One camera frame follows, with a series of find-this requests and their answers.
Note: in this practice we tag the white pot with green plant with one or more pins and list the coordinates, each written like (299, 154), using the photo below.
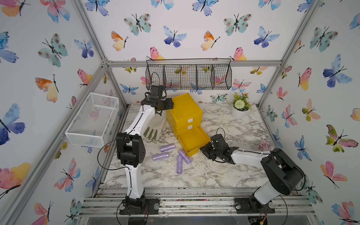
(240, 105)

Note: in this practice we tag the purple roll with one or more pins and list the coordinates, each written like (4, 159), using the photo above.
(168, 147)
(160, 156)
(179, 164)

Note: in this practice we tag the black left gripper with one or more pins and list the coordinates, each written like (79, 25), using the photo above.
(170, 104)

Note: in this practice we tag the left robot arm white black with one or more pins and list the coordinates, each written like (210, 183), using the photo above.
(131, 152)

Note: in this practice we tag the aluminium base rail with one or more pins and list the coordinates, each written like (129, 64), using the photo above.
(202, 202)

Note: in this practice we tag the yellow three-drawer box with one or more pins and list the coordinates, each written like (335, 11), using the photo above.
(185, 121)

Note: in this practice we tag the purple roll angled centre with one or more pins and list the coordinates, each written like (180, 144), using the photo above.
(185, 157)

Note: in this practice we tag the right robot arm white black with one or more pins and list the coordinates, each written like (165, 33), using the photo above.
(282, 173)

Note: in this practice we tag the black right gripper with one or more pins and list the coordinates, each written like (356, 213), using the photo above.
(204, 150)

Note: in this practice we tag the black wire wall basket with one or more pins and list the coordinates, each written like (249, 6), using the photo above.
(189, 74)

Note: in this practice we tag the beige green work glove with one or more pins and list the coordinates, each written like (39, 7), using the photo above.
(155, 127)

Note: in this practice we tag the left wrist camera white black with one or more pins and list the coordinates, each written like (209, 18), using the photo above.
(158, 92)

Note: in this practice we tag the white mesh wall basket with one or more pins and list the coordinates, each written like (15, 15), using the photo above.
(91, 125)

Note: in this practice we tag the pink artificial flower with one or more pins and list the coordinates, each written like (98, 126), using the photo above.
(265, 146)

